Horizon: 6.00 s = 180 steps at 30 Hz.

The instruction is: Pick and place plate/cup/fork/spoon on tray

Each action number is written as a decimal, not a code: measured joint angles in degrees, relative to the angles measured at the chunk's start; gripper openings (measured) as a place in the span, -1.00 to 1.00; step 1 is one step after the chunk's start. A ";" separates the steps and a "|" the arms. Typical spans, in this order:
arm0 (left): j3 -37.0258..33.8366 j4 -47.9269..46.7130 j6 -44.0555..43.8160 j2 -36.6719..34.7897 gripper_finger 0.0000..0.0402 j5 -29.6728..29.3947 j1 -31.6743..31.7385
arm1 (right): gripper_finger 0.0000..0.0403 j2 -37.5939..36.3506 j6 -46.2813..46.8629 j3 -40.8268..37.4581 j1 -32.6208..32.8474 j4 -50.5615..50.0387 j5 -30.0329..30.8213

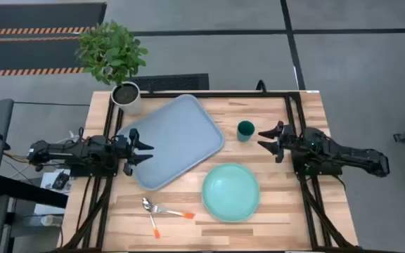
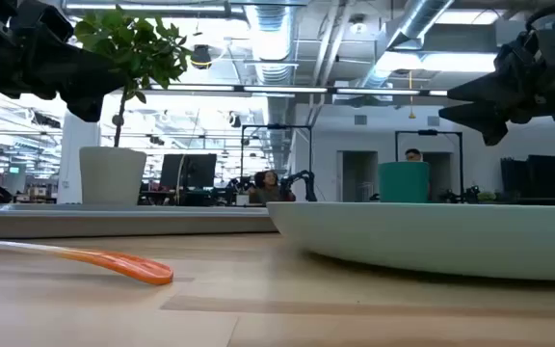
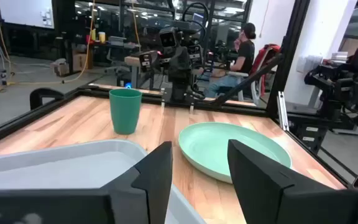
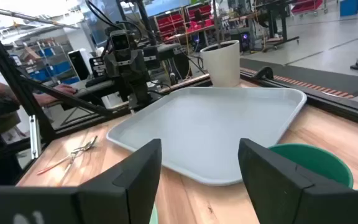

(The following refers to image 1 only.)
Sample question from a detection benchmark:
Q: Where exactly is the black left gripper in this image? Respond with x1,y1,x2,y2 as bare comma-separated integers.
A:
115,127,155,177

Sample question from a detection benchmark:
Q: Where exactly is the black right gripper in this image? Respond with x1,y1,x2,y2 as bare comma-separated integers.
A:
257,120,308,164

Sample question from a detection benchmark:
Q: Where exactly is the dark green plastic cup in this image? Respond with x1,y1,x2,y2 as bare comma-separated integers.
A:
236,120,256,143

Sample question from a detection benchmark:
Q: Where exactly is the metal spoon orange handle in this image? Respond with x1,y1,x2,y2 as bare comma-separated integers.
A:
141,197,162,240

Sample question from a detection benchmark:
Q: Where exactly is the metal fork orange handle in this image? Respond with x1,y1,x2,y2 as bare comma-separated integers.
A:
149,205,196,221

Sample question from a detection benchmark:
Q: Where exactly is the grey plastic tray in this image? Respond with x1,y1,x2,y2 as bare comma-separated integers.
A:
117,93,226,192

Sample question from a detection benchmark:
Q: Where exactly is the mint green plate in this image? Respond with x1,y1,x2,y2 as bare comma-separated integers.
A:
201,162,261,223

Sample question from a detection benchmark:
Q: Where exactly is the white plant pot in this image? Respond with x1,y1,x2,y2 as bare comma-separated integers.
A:
110,81,143,117

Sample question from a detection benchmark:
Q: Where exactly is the small black ribbed mat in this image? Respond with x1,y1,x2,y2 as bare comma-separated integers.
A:
131,72,210,93

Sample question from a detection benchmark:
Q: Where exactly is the small black device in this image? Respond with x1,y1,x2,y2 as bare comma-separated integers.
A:
51,171,71,191

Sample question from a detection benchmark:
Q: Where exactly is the green leafy plant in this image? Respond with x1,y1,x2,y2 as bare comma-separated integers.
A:
75,20,150,86

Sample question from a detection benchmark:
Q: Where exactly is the white paper sheet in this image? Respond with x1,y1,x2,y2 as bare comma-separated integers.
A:
32,168,74,216

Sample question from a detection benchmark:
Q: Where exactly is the black desk bar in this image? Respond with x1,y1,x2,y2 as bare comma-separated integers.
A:
0,174,70,209

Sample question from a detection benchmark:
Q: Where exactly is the clear plastic bottle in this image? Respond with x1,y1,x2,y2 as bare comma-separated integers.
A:
22,214,64,228

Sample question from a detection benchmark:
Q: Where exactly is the black mat hazard stripe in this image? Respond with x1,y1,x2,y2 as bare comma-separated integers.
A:
0,2,108,37
0,36,88,78

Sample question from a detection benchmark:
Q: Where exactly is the black aluminium table frame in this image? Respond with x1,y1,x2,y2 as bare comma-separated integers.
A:
60,89,359,253

